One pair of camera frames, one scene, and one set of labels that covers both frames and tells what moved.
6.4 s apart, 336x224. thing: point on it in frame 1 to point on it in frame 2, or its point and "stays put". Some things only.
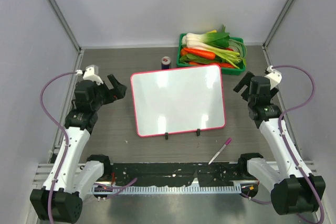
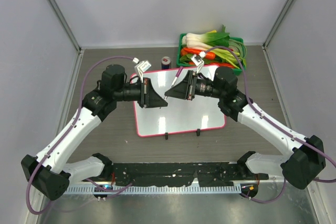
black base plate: x=226 y=173 stays put
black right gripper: x=245 y=81 to x=186 y=89
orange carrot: x=198 y=53 stays put
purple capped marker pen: x=229 y=140 to x=177 y=75
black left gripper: x=118 y=89 to x=148 y=97
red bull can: x=165 y=62 stays put
